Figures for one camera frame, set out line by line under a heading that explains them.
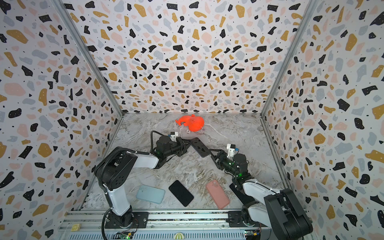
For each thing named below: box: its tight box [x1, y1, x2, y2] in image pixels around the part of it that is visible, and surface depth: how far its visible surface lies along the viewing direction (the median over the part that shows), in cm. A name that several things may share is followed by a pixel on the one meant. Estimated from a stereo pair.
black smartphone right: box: [229, 183, 255, 205], surface depth 82 cm
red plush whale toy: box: [175, 114, 205, 132], surface depth 109 cm
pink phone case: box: [206, 179, 230, 210], surface depth 85 cm
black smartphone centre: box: [168, 180, 194, 207], surface depth 83 cm
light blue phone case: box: [136, 184, 166, 205], surface depth 85 cm
